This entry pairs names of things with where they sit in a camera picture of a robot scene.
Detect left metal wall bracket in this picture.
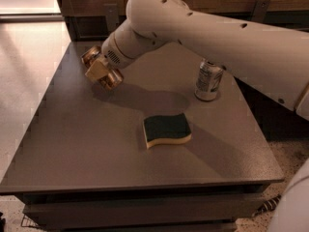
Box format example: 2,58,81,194
103,3,120,32

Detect metal wall bracket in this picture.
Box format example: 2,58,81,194
251,0,270,23
103,3,120,32

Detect right metal wall bracket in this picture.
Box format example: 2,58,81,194
251,0,270,23

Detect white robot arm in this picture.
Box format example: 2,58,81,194
86,0,309,119

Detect wire rack under table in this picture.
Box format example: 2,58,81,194
20,215,40,229

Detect striped handle tool on floor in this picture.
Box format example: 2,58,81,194
252,194,281,218

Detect green yellow sponge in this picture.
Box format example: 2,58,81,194
143,113,192,149

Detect white silver soda can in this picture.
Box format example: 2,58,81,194
194,59,223,102

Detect orange soda can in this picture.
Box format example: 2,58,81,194
81,45,124,91

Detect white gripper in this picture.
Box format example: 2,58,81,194
85,33,133,82

